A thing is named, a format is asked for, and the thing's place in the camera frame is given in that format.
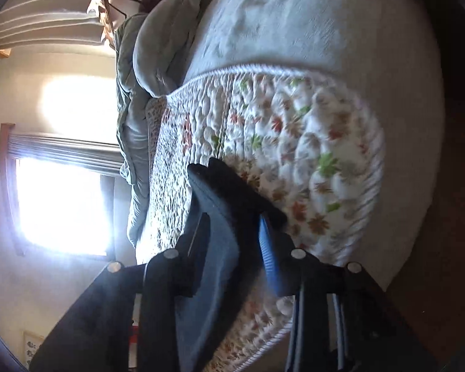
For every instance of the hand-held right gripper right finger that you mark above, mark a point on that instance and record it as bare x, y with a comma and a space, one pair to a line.
271, 259

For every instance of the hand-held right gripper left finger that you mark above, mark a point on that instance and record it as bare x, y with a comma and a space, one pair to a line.
159, 298

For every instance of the black pants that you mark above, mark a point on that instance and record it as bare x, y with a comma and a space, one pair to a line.
224, 248

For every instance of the floral quilted bedspread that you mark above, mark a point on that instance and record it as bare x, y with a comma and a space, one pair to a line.
314, 143

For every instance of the wood-framed window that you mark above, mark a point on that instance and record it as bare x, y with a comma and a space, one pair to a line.
62, 209

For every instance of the grey window curtain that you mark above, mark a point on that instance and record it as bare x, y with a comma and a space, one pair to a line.
69, 149

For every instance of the bed with grey mattress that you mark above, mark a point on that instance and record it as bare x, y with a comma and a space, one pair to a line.
314, 23

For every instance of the blue-grey duvet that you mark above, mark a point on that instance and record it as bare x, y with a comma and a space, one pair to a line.
155, 46

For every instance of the beige pleated curtain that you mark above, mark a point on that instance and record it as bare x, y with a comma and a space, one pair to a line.
42, 15

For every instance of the framed wall picture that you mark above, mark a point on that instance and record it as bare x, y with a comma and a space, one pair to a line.
34, 348

